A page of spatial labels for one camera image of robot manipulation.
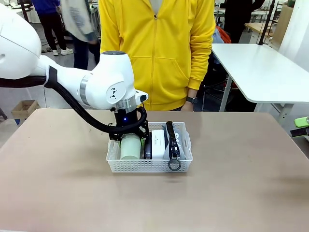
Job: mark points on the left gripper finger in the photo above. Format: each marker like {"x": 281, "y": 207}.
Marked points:
{"x": 113, "y": 135}
{"x": 144, "y": 133}

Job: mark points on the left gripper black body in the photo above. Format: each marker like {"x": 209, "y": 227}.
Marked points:
{"x": 125, "y": 118}

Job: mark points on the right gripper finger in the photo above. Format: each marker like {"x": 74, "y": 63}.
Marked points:
{"x": 303, "y": 122}
{"x": 300, "y": 133}

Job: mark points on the black stapler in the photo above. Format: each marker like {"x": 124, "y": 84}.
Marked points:
{"x": 148, "y": 149}

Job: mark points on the white power strip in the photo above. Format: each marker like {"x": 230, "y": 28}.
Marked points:
{"x": 158, "y": 145}

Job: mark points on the pale green cup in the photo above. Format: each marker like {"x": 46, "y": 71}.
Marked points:
{"x": 130, "y": 147}

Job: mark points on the grey zippered pouch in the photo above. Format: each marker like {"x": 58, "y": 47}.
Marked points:
{"x": 178, "y": 145}

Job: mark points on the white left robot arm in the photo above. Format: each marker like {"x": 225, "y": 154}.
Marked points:
{"x": 103, "y": 77}

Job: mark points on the person's left forearm yellow sleeve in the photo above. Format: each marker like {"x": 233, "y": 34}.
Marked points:
{"x": 198, "y": 72}

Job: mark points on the white perforated plastic basket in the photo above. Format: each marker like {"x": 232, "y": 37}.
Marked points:
{"x": 135, "y": 166}

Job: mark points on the person's left hand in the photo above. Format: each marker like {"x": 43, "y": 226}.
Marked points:
{"x": 188, "y": 107}

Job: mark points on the black wristwatch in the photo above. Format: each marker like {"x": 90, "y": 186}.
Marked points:
{"x": 191, "y": 99}

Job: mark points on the white side table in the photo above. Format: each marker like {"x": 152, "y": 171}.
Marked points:
{"x": 260, "y": 72}

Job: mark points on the person in yellow hoodie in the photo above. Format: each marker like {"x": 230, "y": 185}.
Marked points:
{"x": 164, "y": 48}

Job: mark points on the black chair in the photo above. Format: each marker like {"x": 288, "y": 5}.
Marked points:
{"x": 212, "y": 84}

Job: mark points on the small open cardboard box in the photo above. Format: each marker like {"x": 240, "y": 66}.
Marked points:
{"x": 24, "y": 108}

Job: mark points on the tall brown cardboard panel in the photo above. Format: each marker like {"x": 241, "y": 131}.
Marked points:
{"x": 282, "y": 24}

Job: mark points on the black pole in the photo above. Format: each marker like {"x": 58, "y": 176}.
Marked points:
{"x": 265, "y": 29}

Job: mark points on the background person grey jacket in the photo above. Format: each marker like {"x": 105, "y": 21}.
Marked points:
{"x": 79, "y": 24}

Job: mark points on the orange jacket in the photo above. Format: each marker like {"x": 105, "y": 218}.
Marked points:
{"x": 224, "y": 36}

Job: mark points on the background person in black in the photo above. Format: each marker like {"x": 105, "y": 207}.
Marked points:
{"x": 239, "y": 19}

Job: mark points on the background person blue top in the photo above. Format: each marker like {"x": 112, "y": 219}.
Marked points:
{"x": 50, "y": 21}

